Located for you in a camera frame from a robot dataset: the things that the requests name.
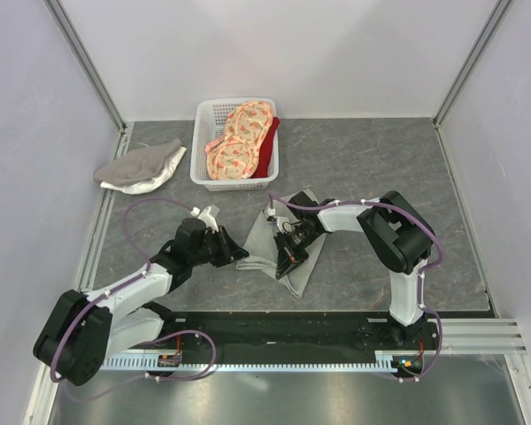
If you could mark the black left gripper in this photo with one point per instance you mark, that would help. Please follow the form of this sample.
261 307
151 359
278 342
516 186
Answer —
229 250

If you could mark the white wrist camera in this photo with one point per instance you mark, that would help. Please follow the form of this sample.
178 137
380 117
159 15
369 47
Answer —
273 219
208 216

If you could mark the slotted cable duct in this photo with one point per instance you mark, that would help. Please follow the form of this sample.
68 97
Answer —
161 361

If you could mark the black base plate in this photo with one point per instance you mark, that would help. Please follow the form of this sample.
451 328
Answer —
368 332

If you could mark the white perforated plastic basket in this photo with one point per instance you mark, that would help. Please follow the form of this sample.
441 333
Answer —
209 124

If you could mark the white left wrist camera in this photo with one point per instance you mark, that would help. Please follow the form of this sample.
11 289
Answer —
208 216

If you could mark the red cloth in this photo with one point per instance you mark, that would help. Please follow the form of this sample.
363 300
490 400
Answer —
266 151

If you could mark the grey-green cloth napkin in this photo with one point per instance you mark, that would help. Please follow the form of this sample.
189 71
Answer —
260 245

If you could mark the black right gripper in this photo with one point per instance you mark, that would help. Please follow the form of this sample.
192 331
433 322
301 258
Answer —
288 258

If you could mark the white cloth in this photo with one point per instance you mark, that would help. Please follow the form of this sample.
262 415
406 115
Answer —
154 183

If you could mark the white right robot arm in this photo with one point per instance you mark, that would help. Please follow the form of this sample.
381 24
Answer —
401 240

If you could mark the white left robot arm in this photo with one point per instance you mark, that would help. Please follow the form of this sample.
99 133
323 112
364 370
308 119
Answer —
83 330

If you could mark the floral mesh laundry bag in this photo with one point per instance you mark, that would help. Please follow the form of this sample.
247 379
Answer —
234 155

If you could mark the aluminium frame rail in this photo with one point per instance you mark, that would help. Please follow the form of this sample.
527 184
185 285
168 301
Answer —
355 85

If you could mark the grey cloth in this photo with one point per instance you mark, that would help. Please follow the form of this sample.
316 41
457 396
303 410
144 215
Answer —
137 165

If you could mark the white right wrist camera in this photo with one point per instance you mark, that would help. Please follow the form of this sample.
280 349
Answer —
273 219

